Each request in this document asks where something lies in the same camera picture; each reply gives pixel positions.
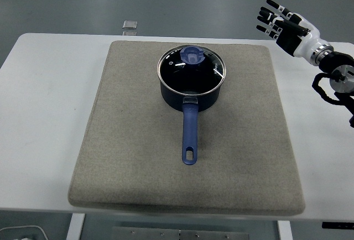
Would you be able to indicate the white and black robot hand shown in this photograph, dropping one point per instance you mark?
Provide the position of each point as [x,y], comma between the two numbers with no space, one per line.
[302,39]

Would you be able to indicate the glass pot lid blue knob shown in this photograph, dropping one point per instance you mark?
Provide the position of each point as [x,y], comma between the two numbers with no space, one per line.
[192,69]

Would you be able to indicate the dark blue saucepan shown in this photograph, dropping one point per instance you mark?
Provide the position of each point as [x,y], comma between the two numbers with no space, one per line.
[190,99]

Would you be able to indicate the beige fabric mat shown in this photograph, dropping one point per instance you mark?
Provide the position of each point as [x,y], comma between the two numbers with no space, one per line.
[186,129]

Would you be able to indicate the silver floor socket plate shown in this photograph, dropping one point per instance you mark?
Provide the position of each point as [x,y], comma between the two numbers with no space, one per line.
[130,24]

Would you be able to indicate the black table control panel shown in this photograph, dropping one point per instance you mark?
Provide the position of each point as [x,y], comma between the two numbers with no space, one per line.
[338,225]

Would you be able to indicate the white table leg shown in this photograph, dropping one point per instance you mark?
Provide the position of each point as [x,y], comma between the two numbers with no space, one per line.
[75,226]
[285,230]

